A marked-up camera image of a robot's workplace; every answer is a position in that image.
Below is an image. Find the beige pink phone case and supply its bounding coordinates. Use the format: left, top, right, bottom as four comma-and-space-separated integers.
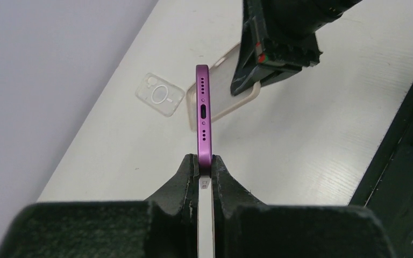
186, 42, 262, 132

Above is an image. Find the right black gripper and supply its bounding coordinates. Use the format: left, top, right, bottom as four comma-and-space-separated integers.
230, 1, 358, 96

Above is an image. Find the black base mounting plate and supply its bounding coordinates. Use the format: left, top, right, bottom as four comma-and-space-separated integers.
350, 83, 413, 257

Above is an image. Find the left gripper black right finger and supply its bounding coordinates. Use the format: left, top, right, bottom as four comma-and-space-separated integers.
211, 155, 396, 257

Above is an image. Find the clear transparent phone case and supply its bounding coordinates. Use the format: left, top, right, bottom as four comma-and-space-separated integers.
136, 73, 185, 117

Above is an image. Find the black phone with pink edge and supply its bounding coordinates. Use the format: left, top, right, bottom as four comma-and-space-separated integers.
196, 64, 212, 178

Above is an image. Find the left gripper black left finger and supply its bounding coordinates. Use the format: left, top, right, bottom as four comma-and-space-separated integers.
0, 154, 198, 257

